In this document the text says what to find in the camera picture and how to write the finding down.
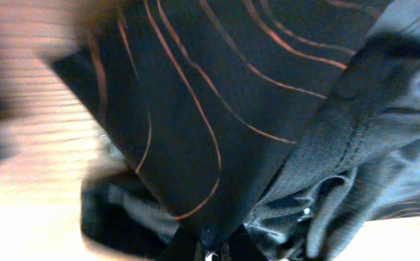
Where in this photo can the black shirt orange contour lines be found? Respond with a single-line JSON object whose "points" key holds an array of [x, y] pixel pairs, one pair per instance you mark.
{"points": [[251, 130]]}

